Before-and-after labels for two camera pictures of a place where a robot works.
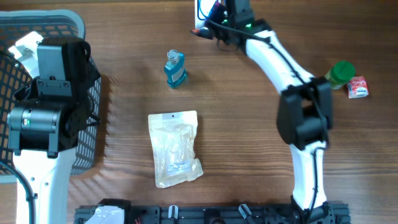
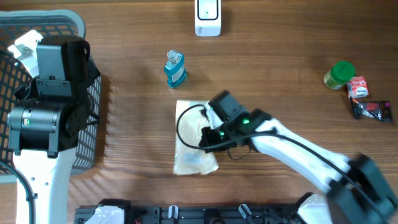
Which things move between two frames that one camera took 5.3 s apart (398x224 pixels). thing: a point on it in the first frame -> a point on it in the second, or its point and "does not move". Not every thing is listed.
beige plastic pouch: (173, 137) -> (191, 116)
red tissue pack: (357, 87) does not move
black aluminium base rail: (331, 213) does not move
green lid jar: (340, 73) does not move
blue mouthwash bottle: (175, 68) does not move
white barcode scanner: (203, 8) does not move
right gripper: (214, 23) -> (209, 141)
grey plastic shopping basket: (15, 25) does not move
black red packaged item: (203, 32) -> (380, 110)
